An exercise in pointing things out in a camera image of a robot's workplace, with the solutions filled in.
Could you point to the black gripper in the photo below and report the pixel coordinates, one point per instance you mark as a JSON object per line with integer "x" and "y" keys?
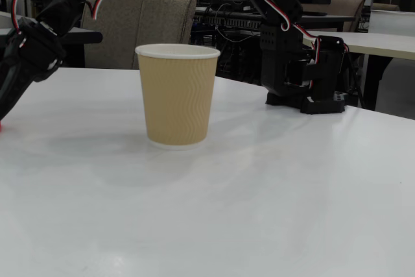
{"x": 15, "y": 70}

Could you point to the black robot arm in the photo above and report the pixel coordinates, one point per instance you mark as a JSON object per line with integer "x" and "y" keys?
{"x": 282, "y": 63}

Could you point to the tan ripple paper cup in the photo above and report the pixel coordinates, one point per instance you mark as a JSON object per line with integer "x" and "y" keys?
{"x": 176, "y": 95}

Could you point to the dark-edged grey table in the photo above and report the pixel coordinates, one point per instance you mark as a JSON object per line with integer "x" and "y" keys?
{"x": 87, "y": 37}

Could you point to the beige fabric chair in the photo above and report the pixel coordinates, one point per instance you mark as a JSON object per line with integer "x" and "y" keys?
{"x": 162, "y": 20}

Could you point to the tan office chair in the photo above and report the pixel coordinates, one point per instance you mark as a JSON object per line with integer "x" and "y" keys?
{"x": 386, "y": 7}
{"x": 350, "y": 7}

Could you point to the white table dark legs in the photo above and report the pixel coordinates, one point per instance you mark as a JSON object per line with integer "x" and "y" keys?
{"x": 382, "y": 45}

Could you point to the white desk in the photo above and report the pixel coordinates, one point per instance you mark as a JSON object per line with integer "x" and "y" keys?
{"x": 392, "y": 22}

